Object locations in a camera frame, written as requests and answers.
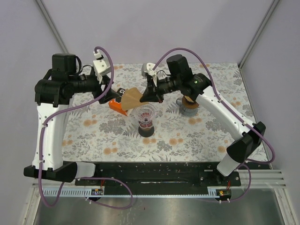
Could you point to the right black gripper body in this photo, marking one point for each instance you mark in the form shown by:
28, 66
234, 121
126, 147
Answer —
164, 86

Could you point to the coffee filter paper box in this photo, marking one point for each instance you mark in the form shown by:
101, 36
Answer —
115, 104

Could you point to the clear plastic cup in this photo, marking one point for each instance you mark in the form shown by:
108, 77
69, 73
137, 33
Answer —
145, 113

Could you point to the round wooden dripper base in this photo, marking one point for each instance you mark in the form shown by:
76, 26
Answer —
189, 105

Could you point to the grey glass coffee server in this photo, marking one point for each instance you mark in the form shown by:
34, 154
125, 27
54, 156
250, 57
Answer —
184, 111

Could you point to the brown paper coffee filter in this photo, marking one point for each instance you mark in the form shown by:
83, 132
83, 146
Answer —
188, 99

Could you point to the brown bottle red cap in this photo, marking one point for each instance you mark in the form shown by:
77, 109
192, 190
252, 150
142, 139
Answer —
146, 128

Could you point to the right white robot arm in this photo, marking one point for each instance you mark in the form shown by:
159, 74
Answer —
247, 135

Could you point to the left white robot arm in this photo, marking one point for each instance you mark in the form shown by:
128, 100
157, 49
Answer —
54, 95

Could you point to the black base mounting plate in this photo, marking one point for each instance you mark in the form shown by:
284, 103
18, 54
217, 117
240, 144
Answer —
160, 178

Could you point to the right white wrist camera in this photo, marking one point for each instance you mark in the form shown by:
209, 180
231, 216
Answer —
148, 69

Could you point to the left aluminium frame post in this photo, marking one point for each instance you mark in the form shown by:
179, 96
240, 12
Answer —
51, 25

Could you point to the aluminium frame post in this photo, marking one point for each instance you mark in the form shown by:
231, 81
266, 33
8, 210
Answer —
259, 31
51, 25

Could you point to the white slotted cable duct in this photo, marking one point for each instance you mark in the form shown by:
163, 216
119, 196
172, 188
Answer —
73, 192

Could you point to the right aluminium frame post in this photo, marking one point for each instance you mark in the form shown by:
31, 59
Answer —
259, 31

